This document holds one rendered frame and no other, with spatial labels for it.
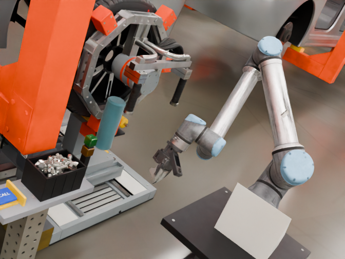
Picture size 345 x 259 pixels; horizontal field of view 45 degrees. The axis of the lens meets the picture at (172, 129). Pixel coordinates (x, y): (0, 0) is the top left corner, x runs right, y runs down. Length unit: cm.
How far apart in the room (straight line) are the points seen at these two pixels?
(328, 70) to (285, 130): 342
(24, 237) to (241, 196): 98
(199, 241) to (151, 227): 50
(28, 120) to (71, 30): 39
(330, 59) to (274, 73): 331
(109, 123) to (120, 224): 68
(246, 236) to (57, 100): 109
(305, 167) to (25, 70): 124
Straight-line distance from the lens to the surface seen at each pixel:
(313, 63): 543
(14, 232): 186
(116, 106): 193
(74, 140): 234
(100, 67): 208
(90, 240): 227
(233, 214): 210
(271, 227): 204
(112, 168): 256
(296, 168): 193
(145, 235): 241
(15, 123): 180
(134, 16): 192
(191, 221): 214
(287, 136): 199
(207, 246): 205
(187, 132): 190
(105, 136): 201
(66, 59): 166
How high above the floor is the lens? 154
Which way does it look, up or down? 25 degrees down
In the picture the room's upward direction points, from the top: 22 degrees clockwise
